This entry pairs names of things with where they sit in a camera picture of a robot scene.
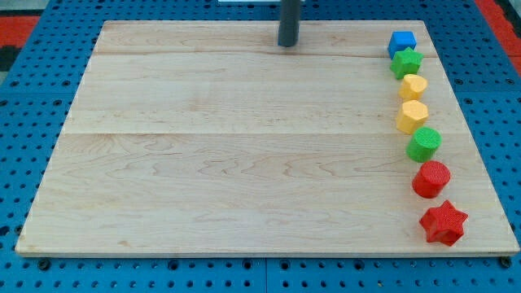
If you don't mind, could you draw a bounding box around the green star block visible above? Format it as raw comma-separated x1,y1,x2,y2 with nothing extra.
390,47,424,80

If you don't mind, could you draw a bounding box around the green cylinder block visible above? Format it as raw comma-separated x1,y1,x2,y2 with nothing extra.
405,127,442,163

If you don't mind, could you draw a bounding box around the blue cube block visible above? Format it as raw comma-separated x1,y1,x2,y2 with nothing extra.
387,31,417,59

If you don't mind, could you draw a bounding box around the yellow hexagon block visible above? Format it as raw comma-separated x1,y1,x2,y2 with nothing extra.
396,100,429,134

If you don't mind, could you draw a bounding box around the yellow heart block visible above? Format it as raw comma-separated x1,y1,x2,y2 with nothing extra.
398,74,428,101

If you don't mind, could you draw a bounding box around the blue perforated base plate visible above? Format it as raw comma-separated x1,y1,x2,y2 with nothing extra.
1,0,520,292

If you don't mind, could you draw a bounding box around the red star block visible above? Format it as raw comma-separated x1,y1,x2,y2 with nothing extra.
419,200,469,247

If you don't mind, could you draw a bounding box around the light wooden board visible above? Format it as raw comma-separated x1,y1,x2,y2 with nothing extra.
15,20,519,258

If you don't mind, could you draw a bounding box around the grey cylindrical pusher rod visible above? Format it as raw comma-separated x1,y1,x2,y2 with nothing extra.
278,0,301,47

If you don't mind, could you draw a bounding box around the red cylinder block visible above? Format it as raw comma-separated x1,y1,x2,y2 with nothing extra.
411,160,451,199

